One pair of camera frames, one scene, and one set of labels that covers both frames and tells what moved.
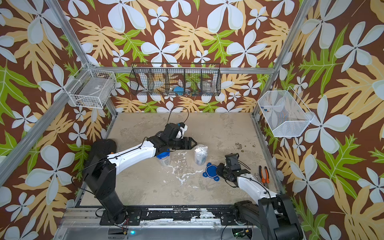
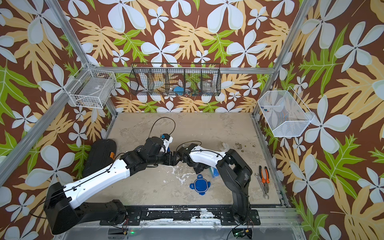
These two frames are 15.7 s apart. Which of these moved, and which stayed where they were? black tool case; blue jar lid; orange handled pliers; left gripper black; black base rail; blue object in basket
Moved: left gripper black; blue jar lid
Stayed: blue object in basket; black base rail; black tool case; orange handled pliers
